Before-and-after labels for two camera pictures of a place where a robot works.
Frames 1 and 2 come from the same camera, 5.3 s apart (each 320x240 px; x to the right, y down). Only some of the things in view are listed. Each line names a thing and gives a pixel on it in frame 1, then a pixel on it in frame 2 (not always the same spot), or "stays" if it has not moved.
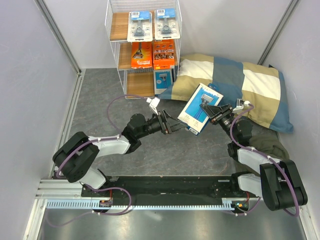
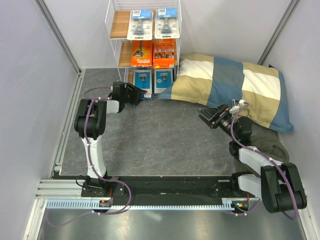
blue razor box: (192, 115) to (143, 79)
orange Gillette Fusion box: (141, 55) stays
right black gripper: (212, 110) stays
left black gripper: (169, 125) to (136, 93)
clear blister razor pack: (167, 24) stays
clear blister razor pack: (140, 26) stays
